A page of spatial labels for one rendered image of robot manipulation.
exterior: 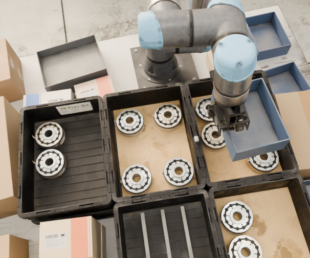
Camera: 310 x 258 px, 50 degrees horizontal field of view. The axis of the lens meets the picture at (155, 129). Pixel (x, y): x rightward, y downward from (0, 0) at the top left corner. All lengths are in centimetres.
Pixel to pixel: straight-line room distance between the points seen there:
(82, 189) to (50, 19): 188
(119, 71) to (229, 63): 100
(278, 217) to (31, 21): 234
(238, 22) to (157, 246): 74
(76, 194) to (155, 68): 60
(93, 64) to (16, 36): 140
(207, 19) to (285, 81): 93
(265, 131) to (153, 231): 48
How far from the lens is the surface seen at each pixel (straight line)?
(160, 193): 107
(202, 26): 69
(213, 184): 108
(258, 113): 103
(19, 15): 300
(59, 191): 124
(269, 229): 119
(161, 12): 70
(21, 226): 140
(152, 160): 121
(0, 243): 124
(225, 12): 71
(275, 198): 121
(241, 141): 98
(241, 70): 62
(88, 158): 125
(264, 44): 167
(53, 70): 157
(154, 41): 69
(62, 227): 110
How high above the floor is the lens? 196
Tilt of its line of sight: 65 degrees down
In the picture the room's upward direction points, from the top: 7 degrees counter-clockwise
